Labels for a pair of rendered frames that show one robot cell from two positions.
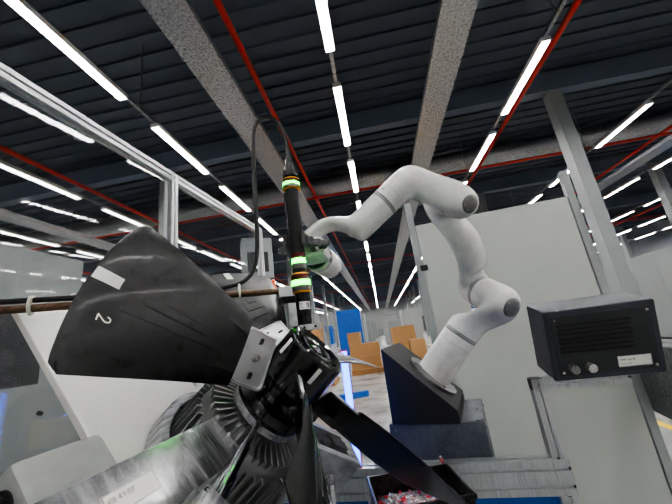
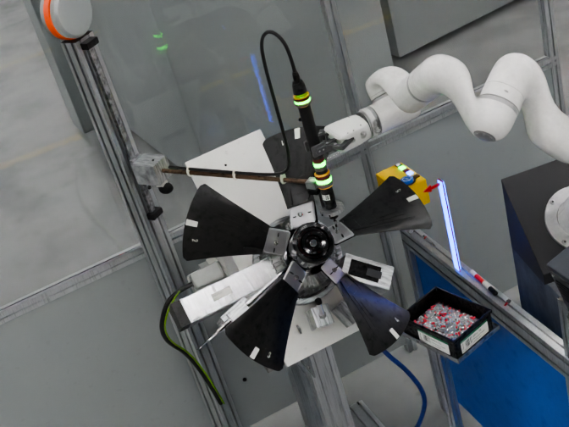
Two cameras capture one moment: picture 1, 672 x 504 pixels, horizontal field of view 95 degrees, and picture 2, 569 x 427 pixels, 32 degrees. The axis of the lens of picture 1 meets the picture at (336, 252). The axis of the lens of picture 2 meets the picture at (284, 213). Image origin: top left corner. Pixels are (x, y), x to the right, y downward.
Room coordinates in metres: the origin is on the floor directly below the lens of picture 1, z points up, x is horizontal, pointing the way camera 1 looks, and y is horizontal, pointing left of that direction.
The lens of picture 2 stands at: (-0.52, -1.92, 2.70)
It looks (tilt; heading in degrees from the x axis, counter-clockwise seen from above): 31 degrees down; 62
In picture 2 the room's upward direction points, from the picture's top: 17 degrees counter-clockwise
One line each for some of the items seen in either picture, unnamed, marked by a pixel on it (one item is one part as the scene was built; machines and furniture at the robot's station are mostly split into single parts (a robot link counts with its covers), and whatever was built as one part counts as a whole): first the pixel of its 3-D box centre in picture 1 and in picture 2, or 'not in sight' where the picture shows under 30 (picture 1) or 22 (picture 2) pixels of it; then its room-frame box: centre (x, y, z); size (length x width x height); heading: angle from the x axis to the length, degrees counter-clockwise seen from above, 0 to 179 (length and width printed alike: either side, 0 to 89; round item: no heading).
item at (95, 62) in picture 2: not in sight; (124, 132); (0.42, 0.71, 1.48); 0.05 x 0.03 x 0.62; 23
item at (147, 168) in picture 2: not in sight; (150, 169); (0.44, 0.66, 1.35); 0.10 x 0.07 x 0.08; 113
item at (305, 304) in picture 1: (296, 242); (315, 147); (0.69, 0.09, 1.46); 0.04 x 0.04 x 0.46
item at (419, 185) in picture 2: not in sight; (403, 189); (1.11, 0.31, 1.02); 0.16 x 0.10 x 0.11; 78
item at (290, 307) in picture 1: (299, 308); (324, 195); (0.69, 0.10, 1.31); 0.09 x 0.07 x 0.10; 113
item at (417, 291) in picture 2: not in sight; (430, 331); (1.11, 0.34, 0.39); 0.04 x 0.04 x 0.78; 78
